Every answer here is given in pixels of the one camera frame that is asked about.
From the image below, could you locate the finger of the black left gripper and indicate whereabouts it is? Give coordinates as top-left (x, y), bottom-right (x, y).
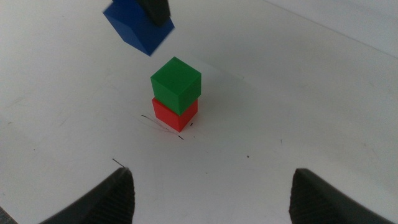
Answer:
top-left (136, 0), bottom-right (172, 27)

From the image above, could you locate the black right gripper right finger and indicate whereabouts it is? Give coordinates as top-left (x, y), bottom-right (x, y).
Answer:
top-left (289, 167), bottom-right (396, 224)

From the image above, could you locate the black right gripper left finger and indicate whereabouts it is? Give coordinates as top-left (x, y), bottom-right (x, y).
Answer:
top-left (38, 167), bottom-right (136, 224)

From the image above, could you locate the blue cube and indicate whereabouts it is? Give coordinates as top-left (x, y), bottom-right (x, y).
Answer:
top-left (103, 0), bottom-right (176, 58)

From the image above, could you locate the green cube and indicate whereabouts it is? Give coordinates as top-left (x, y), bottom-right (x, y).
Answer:
top-left (150, 56), bottom-right (203, 117)

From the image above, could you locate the red cube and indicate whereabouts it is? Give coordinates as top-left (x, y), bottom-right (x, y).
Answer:
top-left (151, 96), bottom-right (199, 133)

